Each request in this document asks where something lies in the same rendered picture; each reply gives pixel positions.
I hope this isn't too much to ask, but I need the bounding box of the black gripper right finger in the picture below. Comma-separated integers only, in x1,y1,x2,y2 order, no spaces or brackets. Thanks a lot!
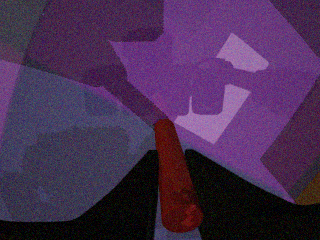
184,149,320,240

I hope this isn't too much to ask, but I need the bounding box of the dark red peg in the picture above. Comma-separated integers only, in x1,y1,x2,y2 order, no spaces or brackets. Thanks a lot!
155,119,204,233

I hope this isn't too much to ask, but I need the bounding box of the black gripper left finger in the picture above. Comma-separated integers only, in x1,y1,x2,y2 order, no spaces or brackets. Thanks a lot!
0,149,159,240

